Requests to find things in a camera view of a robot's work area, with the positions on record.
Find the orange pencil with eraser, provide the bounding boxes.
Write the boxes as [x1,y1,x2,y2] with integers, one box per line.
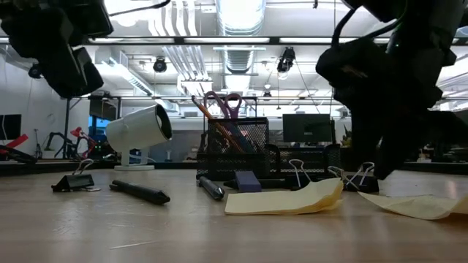
[190,94,246,154]

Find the black binder clip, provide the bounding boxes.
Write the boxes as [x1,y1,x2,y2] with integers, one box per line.
[327,161,380,194]
[284,159,312,191]
[50,159,102,194]

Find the black overhead rig bar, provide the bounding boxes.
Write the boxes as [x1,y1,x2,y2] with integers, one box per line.
[0,35,390,47]

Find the black computer monitor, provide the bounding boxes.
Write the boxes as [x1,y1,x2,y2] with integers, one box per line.
[282,113,336,144]

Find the black pen with clip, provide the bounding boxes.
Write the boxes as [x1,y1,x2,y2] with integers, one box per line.
[108,179,172,206]

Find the white spotlight lamp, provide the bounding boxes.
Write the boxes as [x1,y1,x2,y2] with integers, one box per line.
[105,104,173,172]

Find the silver ventilation duct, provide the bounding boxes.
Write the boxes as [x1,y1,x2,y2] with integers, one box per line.
[214,0,267,74]

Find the black marker pen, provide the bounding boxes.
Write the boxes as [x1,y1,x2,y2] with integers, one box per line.
[223,178,293,190]

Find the yellow sticky sheet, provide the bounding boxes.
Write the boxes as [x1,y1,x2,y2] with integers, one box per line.
[358,191,468,221]

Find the yellow sticky note pad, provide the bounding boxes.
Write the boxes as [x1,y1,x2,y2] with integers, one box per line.
[224,177,345,216]

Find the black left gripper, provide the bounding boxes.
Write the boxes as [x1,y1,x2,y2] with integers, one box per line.
[0,0,114,99]

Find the black hanging box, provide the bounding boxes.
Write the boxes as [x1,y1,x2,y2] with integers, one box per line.
[88,95,121,122]

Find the black aluminium table frame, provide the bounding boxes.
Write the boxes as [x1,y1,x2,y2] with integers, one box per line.
[0,159,468,177]

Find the red desk lamp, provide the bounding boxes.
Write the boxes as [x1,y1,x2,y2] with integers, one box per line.
[70,126,99,160]

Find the purple eraser block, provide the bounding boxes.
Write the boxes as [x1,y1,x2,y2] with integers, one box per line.
[235,170,263,194]

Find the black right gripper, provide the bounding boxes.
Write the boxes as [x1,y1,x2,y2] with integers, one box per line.
[316,38,458,180]

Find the dark wall screen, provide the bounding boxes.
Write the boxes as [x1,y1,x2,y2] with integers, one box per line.
[0,113,22,141]

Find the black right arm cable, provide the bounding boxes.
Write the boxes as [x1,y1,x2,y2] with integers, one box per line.
[331,7,358,48]

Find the black mesh desk organizer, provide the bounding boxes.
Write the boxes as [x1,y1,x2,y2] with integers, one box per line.
[196,116,341,183]

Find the dark grey pen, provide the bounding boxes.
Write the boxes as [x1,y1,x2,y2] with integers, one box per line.
[197,175,226,201]

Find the purple handled scissors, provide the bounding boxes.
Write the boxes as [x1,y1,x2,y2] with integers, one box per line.
[203,91,257,154]

